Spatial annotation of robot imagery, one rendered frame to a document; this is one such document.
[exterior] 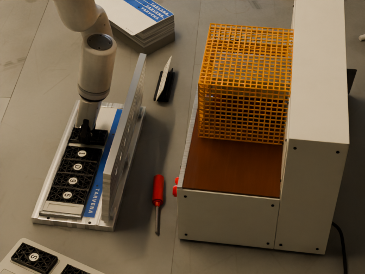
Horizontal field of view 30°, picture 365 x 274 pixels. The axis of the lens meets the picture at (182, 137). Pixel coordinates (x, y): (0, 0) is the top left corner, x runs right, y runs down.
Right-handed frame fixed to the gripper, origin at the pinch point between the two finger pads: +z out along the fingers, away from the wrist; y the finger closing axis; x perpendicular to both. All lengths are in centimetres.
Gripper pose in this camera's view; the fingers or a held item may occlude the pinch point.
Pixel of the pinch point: (87, 131)
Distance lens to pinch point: 187.7
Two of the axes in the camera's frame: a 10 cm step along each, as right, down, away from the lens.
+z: -1.9, 6.7, 7.1
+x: 9.7, 2.4, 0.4
